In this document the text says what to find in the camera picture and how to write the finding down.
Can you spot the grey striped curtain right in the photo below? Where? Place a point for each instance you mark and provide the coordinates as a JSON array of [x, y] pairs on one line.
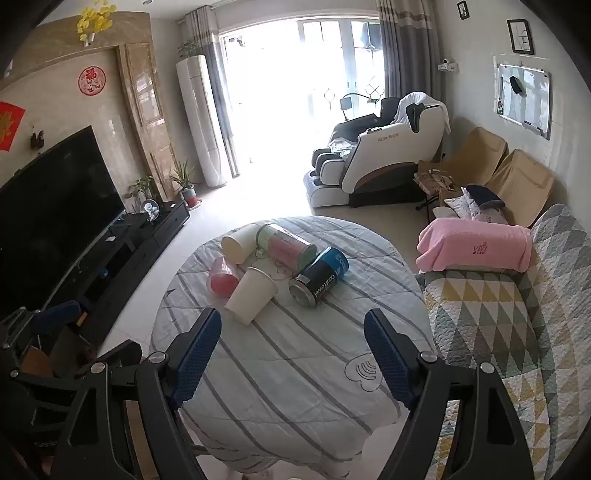
[[410, 47]]

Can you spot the triangle patterned quilted sofa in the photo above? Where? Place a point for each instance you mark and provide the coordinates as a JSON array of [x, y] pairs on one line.
[[534, 328]]

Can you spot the green pink clear canister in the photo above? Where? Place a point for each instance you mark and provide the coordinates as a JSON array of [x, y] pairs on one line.
[[285, 247]]

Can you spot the tan sofa cushion right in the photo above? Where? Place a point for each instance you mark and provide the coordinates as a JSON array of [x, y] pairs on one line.
[[524, 185]]

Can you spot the white paper cup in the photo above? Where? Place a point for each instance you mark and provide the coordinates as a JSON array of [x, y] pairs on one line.
[[237, 246], [253, 292]]

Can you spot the grey curtain left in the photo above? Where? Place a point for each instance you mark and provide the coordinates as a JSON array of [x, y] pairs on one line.
[[201, 37]]

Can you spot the black TV cabinet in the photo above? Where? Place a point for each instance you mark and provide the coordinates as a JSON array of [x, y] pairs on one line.
[[108, 274]]

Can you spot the pink towel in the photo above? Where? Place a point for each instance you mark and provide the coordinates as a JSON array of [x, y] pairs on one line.
[[453, 242]]

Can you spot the white brown massage chair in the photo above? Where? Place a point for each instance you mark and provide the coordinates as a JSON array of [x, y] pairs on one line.
[[372, 160]]

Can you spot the white paper cup rear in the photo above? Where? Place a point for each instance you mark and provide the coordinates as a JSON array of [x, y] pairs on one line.
[[237, 246]]

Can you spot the striped grey white tablecloth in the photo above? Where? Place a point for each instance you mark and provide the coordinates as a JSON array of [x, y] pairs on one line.
[[300, 384]]

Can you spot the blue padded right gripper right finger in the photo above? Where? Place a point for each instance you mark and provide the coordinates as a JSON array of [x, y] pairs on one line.
[[488, 442]]

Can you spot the glass globe ornament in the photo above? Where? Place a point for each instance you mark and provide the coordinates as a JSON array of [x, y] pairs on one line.
[[151, 208]]

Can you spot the tan sofa cushion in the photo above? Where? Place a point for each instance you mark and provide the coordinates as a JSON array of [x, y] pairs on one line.
[[524, 185], [476, 160]]

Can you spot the potted plant red pot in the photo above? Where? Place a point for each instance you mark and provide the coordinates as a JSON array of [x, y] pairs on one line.
[[182, 176]]

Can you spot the tan sofa cushion left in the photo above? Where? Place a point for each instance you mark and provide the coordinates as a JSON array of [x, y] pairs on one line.
[[476, 160]]

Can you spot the white standing air conditioner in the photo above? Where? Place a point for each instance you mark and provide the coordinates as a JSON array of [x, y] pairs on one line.
[[197, 95]]

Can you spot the blue black CoolTowel can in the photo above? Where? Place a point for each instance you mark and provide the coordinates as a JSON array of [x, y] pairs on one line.
[[311, 284]]

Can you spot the white paper cup front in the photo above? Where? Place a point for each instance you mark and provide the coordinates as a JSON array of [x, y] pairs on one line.
[[253, 292]]

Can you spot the yellow flower decoration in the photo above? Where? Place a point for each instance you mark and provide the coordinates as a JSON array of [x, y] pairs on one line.
[[94, 20]]

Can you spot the pink plastic cup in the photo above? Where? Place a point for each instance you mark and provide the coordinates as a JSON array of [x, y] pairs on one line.
[[223, 278]]

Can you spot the black framed picture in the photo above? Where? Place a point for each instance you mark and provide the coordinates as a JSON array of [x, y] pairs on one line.
[[520, 36]]

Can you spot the small folding side table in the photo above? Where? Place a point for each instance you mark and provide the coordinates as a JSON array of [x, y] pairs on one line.
[[437, 186]]

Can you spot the dark blue pillow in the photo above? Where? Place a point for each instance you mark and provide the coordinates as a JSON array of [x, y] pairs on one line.
[[484, 197]]

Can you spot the round red wall ornament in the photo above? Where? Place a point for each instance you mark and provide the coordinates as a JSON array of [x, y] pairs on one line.
[[91, 81]]

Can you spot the wall whiteboard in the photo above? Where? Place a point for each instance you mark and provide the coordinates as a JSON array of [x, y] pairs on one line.
[[523, 96]]

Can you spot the green plant on cabinet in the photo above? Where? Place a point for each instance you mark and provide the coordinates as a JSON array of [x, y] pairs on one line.
[[142, 189]]

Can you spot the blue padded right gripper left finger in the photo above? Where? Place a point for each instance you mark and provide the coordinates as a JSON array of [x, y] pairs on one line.
[[97, 438]]

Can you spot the red paper wall banner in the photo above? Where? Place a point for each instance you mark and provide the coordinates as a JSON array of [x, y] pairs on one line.
[[10, 119]]

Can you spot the black flat screen television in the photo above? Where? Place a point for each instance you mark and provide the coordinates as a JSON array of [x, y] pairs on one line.
[[52, 211]]

